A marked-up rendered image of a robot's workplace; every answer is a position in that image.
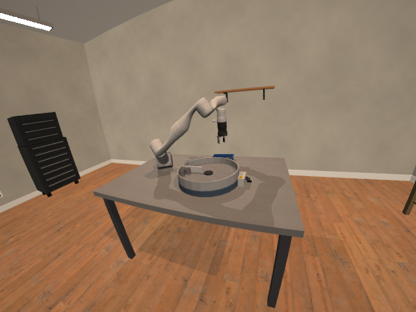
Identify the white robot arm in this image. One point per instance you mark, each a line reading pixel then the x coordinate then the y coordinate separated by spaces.
pixel 204 108

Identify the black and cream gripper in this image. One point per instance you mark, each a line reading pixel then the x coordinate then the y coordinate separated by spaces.
pixel 222 132

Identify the blue plastic tray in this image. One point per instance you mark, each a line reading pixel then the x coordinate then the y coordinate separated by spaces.
pixel 224 156

